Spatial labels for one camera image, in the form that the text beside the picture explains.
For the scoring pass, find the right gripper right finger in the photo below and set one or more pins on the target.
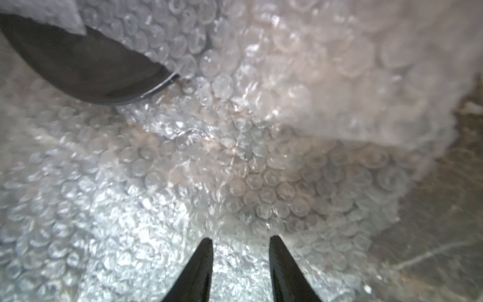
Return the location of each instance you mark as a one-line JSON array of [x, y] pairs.
[[288, 282]]

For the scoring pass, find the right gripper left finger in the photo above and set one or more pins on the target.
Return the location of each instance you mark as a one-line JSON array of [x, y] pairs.
[[194, 282]]

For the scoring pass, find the bubble plate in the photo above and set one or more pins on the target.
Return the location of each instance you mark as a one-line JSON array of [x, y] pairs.
[[351, 129]]

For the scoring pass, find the dark grey dinner plate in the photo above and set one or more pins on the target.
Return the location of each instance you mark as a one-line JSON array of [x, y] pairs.
[[92, 67]]

